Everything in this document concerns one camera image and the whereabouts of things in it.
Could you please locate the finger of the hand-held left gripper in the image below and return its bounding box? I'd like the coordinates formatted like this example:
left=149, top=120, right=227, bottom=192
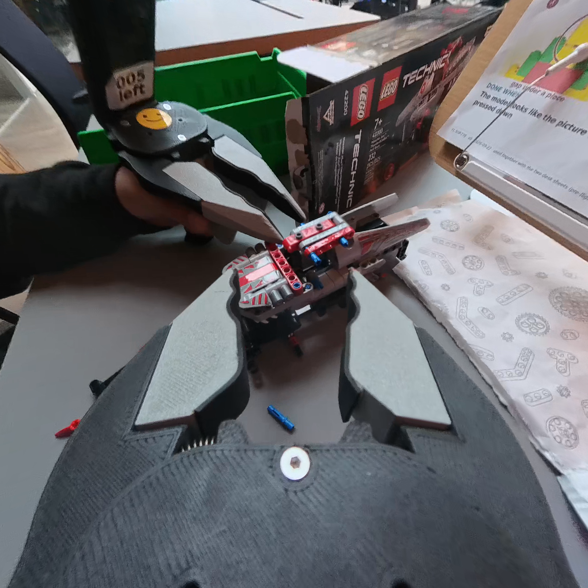
left=211, top=134, right=307, bottom=223
left=162, top=160, right=286, bottom=245

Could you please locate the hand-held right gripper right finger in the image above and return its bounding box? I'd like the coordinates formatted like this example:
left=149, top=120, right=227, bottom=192
left=338, top=270, right=453, bottom=430

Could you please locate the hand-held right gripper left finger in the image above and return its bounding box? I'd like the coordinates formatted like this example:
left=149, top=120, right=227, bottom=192
left=133, top=273, right=252, bottom=437

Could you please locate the grey red brick vehicle model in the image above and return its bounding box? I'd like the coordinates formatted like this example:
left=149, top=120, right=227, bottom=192
left=223, top=193, right=431, bottom=368

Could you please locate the black cardboard set box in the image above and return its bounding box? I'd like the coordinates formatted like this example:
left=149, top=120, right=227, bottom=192
left=278, top=2, right=506, bottom=217

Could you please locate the person's left hand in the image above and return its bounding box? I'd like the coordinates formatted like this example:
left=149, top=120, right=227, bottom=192
left=115, top=165, right=216, bottom=239

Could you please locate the green plastic bin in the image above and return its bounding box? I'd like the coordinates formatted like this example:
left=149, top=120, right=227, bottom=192
left=77, top=48, right=307, bottom=174

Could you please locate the blue brick pin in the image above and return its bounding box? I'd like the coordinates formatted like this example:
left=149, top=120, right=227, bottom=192
left=267, top=405, right=296, bottom=431

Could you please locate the printed white paper bag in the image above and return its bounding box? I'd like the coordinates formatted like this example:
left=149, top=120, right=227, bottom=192
left=394, top=190, right=588, bottom=476

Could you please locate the grey table with wooden edge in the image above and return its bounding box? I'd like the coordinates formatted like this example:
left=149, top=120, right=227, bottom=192
left=154, top=0, right=382, bottom=65

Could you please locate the black office chair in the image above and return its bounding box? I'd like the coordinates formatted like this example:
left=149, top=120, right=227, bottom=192
left=0, top=0, right=92, bottom=143

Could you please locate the brown instruction board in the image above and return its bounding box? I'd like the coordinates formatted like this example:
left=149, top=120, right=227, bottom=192
left=428, top=0, right=588, bottom=262

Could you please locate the white clip bar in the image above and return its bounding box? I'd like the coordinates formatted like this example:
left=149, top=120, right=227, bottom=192
left=454, top=154, right=588, bottom=221

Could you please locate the white instruction sheet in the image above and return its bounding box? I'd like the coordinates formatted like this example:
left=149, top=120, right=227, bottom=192
left=436, top=0, right=588, bottom=203

